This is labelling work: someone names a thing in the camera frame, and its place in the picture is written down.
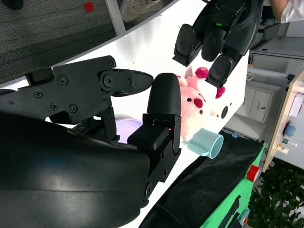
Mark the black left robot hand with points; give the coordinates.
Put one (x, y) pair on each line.
(228, 28)

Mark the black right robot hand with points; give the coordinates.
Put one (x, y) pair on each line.
(59, 166)

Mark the pink plush pig doll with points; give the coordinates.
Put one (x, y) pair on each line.
(197, 111)

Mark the person's forearm white sleeve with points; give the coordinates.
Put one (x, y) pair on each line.
(292, 9)

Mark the purple plastic plate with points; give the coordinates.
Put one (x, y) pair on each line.
(126, 128)

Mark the white office desk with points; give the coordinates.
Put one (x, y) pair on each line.
(273, 54)

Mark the white cabinet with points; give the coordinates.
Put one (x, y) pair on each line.
(256, 102)

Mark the black table grommet hole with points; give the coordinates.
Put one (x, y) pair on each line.
(224, 112)

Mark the beige sneaker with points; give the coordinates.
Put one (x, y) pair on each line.
(135, 9)

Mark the wooden control panel box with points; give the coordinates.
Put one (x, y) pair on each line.
(280, 118)

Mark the white table leg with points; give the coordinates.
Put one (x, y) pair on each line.
(114, 16)

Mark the teal plastic mug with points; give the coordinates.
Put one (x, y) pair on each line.
(202, 142)

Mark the red square floor marker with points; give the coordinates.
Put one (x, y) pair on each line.
(89, 7)

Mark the red round button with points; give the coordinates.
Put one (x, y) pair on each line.
(253, 173)

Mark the black cloth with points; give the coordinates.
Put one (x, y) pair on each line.
(209, 178)

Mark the black shoe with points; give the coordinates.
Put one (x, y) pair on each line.
(12, 3)

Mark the green leafy plant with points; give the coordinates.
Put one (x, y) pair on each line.
(280, 202)

